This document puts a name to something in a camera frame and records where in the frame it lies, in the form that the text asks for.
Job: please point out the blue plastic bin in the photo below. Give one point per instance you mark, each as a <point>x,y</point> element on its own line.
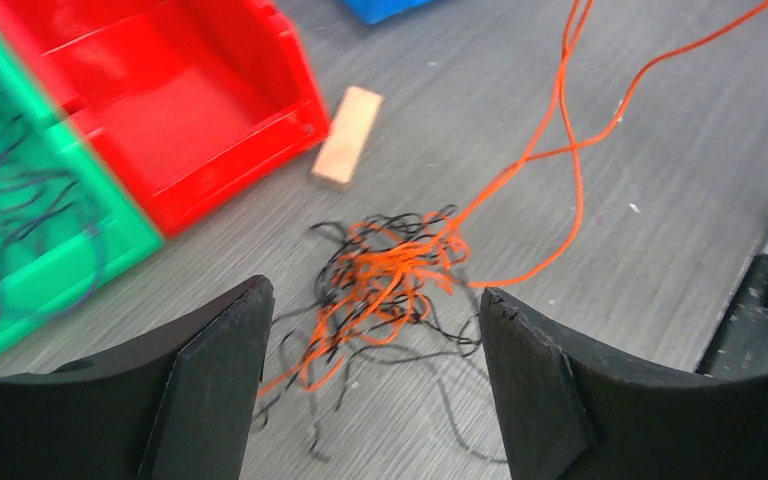
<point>375,11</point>

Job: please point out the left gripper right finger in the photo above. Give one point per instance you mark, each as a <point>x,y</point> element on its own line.
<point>572,407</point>

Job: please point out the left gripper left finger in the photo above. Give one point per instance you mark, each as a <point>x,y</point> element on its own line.
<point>173,403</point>

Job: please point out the green plastic bin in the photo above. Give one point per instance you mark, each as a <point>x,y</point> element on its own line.
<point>66,225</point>

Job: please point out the red plastic bin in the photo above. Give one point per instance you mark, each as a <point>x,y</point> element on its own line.
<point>187,102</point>

